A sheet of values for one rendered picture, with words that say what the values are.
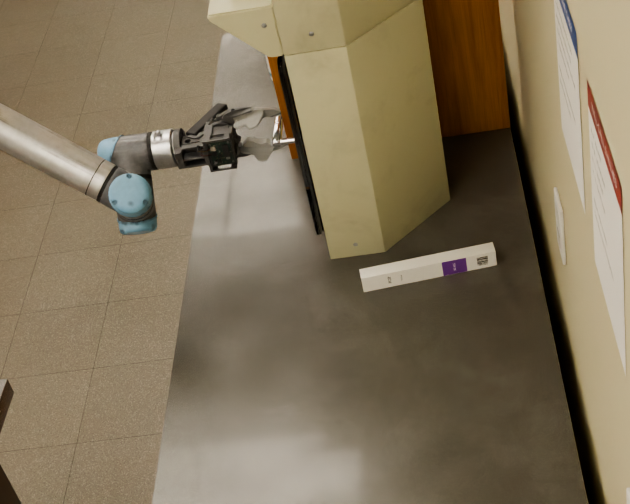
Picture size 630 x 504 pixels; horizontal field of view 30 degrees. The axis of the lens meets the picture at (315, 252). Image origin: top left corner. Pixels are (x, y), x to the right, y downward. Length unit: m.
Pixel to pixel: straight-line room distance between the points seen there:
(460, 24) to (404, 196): 0.40
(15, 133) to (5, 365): 1.77
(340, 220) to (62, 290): 1.92
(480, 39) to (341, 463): 0.99
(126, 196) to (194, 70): 2.94
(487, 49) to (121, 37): 3.17
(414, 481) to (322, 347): 0.37
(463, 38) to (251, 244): 0.61
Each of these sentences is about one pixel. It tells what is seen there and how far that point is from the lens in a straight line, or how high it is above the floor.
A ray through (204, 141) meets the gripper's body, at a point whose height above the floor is 1.23.
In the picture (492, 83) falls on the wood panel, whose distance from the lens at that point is 2.57.
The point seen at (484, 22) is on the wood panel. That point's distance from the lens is 2.49.
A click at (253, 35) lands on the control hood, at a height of 1.46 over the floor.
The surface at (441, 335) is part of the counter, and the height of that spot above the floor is 0.94.
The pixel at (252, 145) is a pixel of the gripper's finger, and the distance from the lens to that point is 2.31.
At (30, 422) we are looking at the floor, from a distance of 3.65.
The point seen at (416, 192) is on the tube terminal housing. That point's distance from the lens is 2.35.
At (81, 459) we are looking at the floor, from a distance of 3.47.
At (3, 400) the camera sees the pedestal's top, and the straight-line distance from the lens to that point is 2.32.
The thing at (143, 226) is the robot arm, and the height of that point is 1.11.
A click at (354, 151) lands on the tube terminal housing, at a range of 2.19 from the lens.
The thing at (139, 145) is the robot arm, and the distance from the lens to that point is 2.29.
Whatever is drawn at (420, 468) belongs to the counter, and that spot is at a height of 0.94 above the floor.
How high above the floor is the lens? 2.42
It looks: 39 degrees down
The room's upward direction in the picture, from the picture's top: 13 degrees counter-clockwise
